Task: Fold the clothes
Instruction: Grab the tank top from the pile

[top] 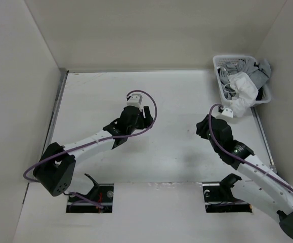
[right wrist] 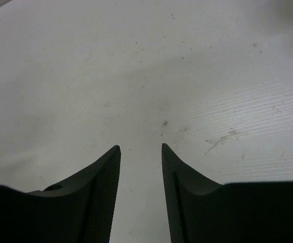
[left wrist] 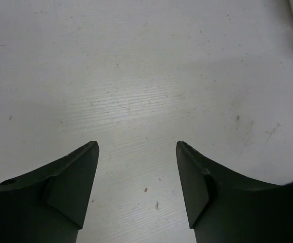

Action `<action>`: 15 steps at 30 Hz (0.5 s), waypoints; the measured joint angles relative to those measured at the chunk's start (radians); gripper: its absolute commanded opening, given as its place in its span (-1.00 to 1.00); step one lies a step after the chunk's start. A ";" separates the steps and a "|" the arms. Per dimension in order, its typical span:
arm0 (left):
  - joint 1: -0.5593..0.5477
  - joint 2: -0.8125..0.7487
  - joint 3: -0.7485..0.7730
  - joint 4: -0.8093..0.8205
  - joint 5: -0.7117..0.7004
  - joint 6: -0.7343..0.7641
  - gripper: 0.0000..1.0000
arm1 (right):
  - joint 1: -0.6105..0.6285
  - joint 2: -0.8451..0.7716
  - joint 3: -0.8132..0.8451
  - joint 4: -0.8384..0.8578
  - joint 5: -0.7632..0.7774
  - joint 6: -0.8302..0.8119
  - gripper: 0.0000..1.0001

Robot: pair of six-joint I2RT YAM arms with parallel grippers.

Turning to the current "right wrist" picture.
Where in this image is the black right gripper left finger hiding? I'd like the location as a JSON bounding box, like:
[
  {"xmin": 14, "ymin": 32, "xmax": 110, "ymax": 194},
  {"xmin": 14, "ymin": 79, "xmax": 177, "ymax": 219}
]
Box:
[{"xmin": 0, "ymin": 145, "xmax": 121, "ymax": 242}]

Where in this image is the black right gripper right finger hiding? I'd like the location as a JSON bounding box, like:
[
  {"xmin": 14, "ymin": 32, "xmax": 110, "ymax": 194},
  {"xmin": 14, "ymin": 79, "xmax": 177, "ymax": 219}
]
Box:
[{"xmin": 161, "ymin": 144, "xmax": 293, "ymax": 242}]

